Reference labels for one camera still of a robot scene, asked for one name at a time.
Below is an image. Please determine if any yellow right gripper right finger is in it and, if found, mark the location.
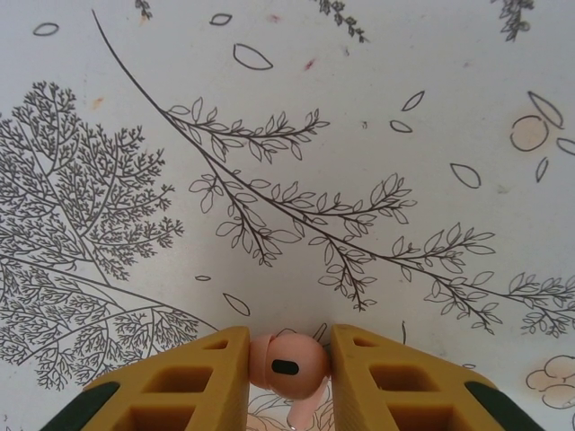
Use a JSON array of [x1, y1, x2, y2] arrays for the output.
[[331, 322, 540, 431]]

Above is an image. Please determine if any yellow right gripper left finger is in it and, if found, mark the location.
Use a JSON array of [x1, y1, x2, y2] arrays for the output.
[[40, 325, 252, 431]]

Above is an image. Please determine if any pink earbud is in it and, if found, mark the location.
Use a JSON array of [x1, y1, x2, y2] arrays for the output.
[[248, 330, 332, 430]]

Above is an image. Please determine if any floral tablecloth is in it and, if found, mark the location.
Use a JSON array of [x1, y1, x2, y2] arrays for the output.
[[0, 0, 575, 431]]

